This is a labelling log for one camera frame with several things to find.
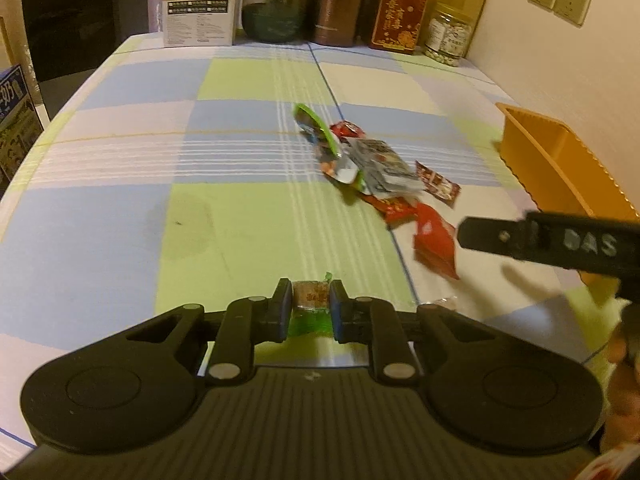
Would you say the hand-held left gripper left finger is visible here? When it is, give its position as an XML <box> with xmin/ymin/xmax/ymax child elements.
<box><xmin>122</xmin><ymin>277</ymin><xmax>293</xmax><ymax>387</ymax></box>

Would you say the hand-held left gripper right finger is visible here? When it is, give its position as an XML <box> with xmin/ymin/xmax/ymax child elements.
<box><xmin>329</xmin><ymin>279</ymin><xmax>501</xmax><ymax>387</ymax></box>

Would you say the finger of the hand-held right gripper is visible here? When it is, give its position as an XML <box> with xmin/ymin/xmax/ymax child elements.
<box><xmin>457</xmin><ymin>214</ymin><xmax>532</xmax><ymax>262</ymax></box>

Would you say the green packet with brown cake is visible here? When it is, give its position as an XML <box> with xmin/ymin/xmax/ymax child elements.
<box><xmin>291</xmin><ymin>270</ymin><xmax>335</xmax><ymax>339</ymax></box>

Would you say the plain red snack packet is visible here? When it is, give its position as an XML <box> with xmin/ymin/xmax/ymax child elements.
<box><xmin>411</xmin><ymin>202</ymin><xmax>461</xmax><ymax>281</ymax></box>

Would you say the orange plastic tray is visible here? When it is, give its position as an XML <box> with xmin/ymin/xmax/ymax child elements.
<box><xmin>496</xmin><ymin>102</ymin><xmax>640</xmax><ymax>302</ymax></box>

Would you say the silver grey snack packet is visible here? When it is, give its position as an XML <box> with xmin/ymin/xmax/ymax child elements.
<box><xmin>342</xmin><ymin>137</ymin><xmax>427</xmax><ymax>197</ymax></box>

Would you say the person's right hand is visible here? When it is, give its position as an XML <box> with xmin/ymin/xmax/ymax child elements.
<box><xmin>602</xmin><ymin>332</ymin><xmax>640</xmax><ymax>453</ymax></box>

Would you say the checked tablecloth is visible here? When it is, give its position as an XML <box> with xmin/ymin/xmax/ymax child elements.
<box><xmin>0</xmin><ymin>32</ymin><xmax>626</xmax><ymax>456</ymax></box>

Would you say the small red candy packet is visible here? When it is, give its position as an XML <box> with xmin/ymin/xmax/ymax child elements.
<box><xmin>329</xmin><ymin>120</ymin><xmax>365</xmax><ymax>142</ymax></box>

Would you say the long green snack packet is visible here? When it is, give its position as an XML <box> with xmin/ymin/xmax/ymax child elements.
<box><xmin>293</xmin><ymin>102</ymin><xmax>364</xmax><ymax>192</ymax></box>

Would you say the clear plastic nut jar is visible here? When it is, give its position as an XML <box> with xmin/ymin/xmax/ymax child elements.
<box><xmin>424</xmin><ymin>2</ymin><xmax>475</xmax><ymax>68</ymax></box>

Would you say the red white printed cloth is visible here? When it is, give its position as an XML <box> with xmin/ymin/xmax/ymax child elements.
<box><xmin>575</xmin><ymin>444</ymin><xmax>640</xmax><ymax>480</ymax></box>

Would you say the red gift box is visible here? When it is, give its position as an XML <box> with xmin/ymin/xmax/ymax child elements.
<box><xmin>369</xmin><ymin>0</ymin><xmax>434</xmax><ymax>56</ymax></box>

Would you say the brown metal canister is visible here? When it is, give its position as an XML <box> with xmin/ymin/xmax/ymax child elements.
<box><xmin>310</xmin><ymin>0</ymin><xmax>373</xmax><ymax>49</ymax></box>

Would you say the green glass jar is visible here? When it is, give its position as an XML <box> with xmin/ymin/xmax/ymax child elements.
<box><xmin>241</xmin><ymin>0</ymin><xmax>309</xmax><ymax>44</ymax></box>

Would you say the white cardboard box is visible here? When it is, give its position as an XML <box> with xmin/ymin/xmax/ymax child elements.
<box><xmin>161</xmin><ymin>0</ymin><xmax>239</xmax><ymax>48</ymax></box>

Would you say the blue printed carton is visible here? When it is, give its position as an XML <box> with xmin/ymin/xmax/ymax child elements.
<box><xmin>0</xmin><ymin>64</ymin><xmax>44</xmax><ymax>197</ymax></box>

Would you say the black appliance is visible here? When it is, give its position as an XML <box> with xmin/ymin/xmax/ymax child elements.
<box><xmin>20</xmin><ymin>0</ymin><xmax>166</xmax><ymax>122</ymax></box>

